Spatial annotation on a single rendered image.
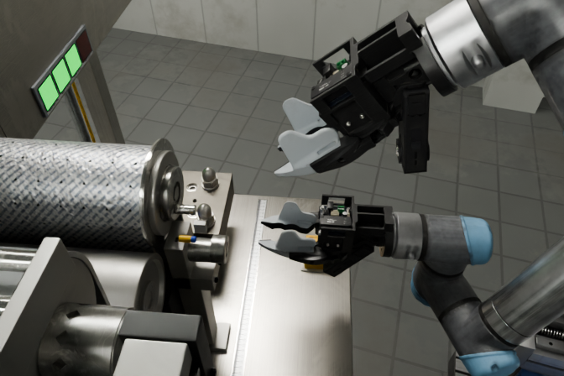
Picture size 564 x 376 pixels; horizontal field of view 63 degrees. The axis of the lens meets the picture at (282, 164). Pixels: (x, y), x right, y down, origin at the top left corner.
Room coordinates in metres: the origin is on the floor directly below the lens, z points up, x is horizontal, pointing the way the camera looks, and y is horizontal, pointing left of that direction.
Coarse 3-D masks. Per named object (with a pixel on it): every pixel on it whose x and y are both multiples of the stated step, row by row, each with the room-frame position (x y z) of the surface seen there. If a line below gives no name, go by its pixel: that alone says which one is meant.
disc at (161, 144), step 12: (156, 144) 0.45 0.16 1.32; (168, 144) 0.48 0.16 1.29; (156, 156) 0.44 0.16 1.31; (144, 168) 0.40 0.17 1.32; (144, 180) 0.39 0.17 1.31; (144, 192) 0.38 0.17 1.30; (144, 204) 0.37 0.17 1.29; (144, 216) 0.36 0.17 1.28; (144, 228) 0.36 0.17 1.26; (156, 240) 0.37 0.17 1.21
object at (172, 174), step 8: (168, 168) 0.44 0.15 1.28; (176, 168) 0.44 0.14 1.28; (168, 176) 0.42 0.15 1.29; (176, 176) 0.44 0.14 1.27; (160, 184) 0.41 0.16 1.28; (168, 184) 0.41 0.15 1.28; (176, 184) 0.44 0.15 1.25; (160, 192) 0.40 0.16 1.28; (168, 192) 0.40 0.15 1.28; (176, 192) 0.43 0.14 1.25; (160, 200) 0.40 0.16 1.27; (168, 200) 0.40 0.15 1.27; (176, 200) 0.42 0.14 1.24; (160, 208) 0.39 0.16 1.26; (168, 208) 0.39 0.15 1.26; (168, 216) 0.39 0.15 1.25; (176, 216) 0.41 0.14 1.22
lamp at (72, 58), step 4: (72, 48) 0.88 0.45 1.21; (68, 52) 0.86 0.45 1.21; (72, 52) 0.88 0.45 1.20; (76, 52) 0.89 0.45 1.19; (68, 56) 0.86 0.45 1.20; (72, 56) 0.87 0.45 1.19; (76, 56) 0.89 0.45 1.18; (68, 60) 0.85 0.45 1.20; (72, 60) 0.87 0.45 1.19; (76, 60) 0.88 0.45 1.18; (80, 60) 0.89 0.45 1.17; (68, 64) 0.85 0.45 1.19; (72, 64) 0.86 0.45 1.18; (76, 64) 0.88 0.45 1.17; (80, 64) 0.89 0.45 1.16; (72, 68) 0.86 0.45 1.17; (76, 68) 0.87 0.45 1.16; (72, 72) 0.85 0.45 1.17
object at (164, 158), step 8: (160, 152) 0.45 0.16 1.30; (168, 152) 0.46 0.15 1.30; (160, 160) 0.43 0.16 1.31; (168, 160) 0.45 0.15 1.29; (176, 160) 0.48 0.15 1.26; (152, 168) 0.42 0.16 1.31; (160, 168) 0.42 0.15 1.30; (152, 176) 0.40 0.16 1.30; (160, 176) 0.42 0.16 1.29; (152, 184) 0.40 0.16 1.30; (152, 192) 0.39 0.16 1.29; (152, 200) 0.38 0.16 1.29; (152, 208) 0.38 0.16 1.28; (152, 216) 0.37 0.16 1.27; (160, 216) 0.39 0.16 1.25; (152, 224) 0.37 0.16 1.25; (160, 224) 0.38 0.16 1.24; (168, 224) 0.40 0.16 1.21; (160, 232) 0.37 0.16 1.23; (168, 232) 0.39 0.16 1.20
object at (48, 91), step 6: (48, 78) 0.77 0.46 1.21; (48, 84) 0.76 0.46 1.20; (42, 90) 0.74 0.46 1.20; (48, 90) 0.75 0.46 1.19; (54, 90) 0.77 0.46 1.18; (42, 96) 0.73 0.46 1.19; (48, 96) 0.75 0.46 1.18; (54, 96) 0.76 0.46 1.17; (48, 102) 0.74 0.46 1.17; (48, 108) 0.73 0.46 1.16
